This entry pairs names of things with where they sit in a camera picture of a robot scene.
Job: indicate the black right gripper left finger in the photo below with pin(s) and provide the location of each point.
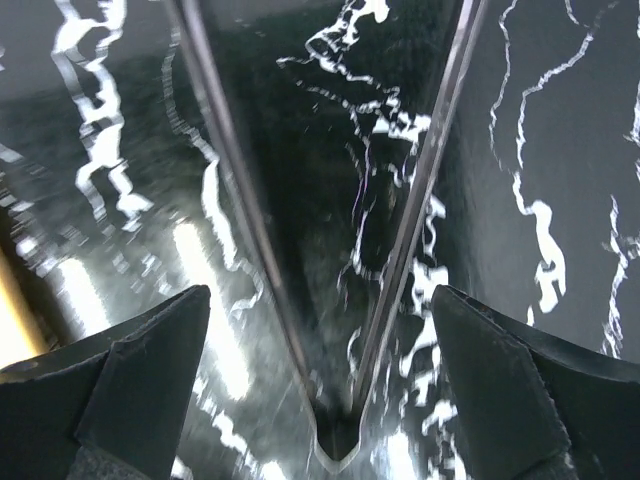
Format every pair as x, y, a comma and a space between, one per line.
109, 406

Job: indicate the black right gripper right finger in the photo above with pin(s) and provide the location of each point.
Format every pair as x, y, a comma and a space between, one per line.
532, 405

